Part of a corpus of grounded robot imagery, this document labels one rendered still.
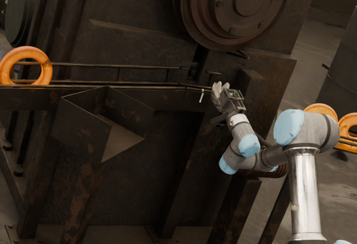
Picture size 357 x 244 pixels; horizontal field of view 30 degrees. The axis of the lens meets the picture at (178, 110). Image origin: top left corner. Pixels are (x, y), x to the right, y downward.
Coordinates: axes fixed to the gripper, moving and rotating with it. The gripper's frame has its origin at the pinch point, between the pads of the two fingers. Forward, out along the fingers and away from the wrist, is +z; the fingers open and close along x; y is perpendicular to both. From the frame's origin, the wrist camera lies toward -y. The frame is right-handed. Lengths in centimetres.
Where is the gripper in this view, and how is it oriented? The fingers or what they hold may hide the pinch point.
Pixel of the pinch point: (215, 86)
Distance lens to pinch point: 258.5
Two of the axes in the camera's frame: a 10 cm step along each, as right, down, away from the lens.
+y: 4.2, -7.0, -5.7
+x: -8.6, -1.0, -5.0
